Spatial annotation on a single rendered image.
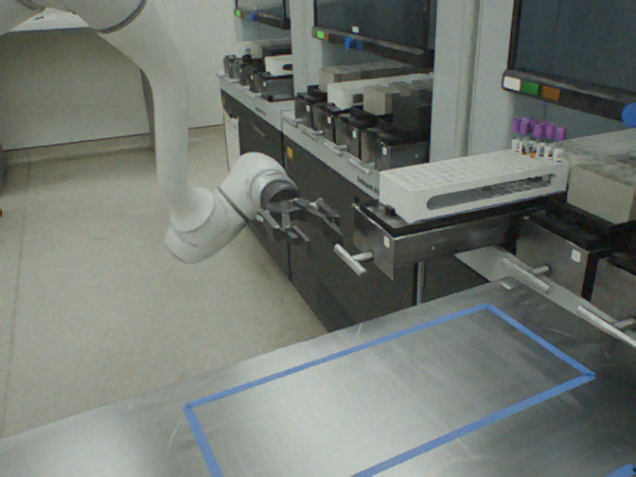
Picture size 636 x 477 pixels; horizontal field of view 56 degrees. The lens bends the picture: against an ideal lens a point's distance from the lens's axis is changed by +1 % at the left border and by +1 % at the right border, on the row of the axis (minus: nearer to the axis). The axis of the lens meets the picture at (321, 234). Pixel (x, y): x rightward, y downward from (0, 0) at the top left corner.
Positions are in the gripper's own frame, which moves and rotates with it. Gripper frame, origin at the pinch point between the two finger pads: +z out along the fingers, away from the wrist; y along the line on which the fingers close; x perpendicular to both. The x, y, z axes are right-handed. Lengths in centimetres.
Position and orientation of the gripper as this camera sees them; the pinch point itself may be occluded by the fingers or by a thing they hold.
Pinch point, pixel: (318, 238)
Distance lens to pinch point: 100.5
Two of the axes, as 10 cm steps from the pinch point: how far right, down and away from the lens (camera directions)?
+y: 9.2, -1.9, 3.4
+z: 3.8, 3.8, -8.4
